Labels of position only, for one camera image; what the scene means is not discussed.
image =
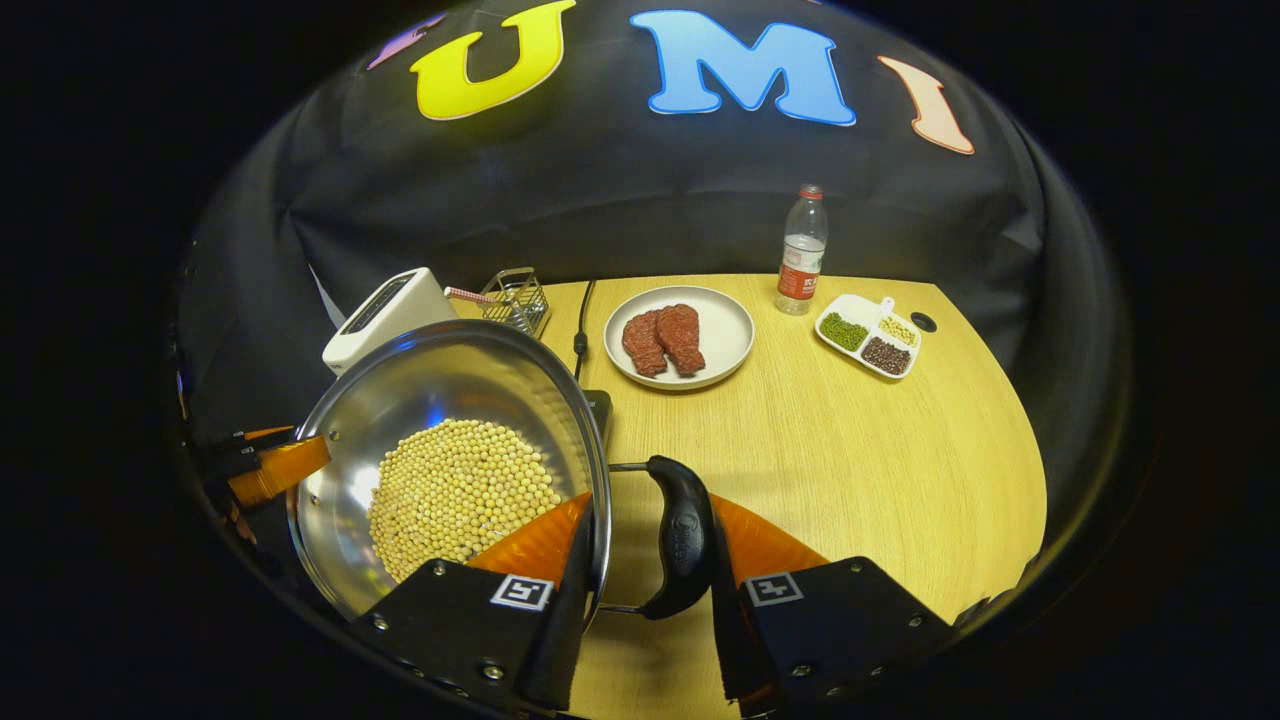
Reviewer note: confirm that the white toaster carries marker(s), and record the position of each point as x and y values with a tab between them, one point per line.
385	315

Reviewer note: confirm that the pile of red beans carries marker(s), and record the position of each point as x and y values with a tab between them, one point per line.
886	356

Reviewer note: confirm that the pile of green beans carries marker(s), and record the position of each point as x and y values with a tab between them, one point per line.
843	332

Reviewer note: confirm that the white round plate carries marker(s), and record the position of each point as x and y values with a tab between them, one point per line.
725	335

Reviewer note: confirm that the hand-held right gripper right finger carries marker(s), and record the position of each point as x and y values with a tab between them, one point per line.
725	640

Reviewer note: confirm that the white divided dish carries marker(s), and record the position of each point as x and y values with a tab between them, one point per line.
868	305

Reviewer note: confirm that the clear plastic water bottle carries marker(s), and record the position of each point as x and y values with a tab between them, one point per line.
802	260

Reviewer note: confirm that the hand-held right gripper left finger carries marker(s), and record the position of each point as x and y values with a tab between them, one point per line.
560	620

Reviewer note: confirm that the pile of yellow beans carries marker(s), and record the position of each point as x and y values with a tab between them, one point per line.
898	331

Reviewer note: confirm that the black induction cooktop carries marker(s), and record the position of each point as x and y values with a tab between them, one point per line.
600	410

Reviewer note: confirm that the pile of soybeans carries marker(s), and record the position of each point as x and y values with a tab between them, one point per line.
450	490

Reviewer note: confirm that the black backdrop cloth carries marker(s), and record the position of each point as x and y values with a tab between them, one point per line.
600	200

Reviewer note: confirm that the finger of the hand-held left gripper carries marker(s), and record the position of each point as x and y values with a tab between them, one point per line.
280	470
270	433

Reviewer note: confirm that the raw meat slice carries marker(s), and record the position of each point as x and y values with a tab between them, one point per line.
682	340
643	345

